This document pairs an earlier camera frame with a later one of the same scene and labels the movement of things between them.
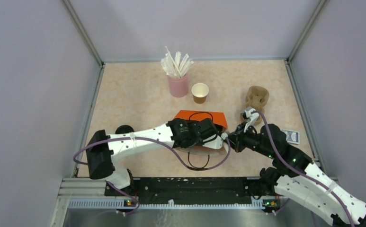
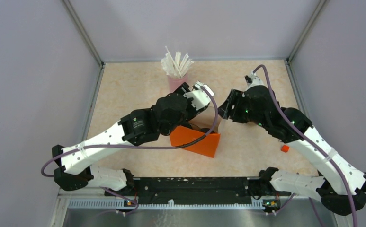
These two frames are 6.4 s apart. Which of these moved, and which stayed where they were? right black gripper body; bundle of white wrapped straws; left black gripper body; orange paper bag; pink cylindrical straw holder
Moved: orange paper bag; right black gripper body; left black gripper body
Stayed: bundle of white wrapped straws; pink cylindrical straw holder
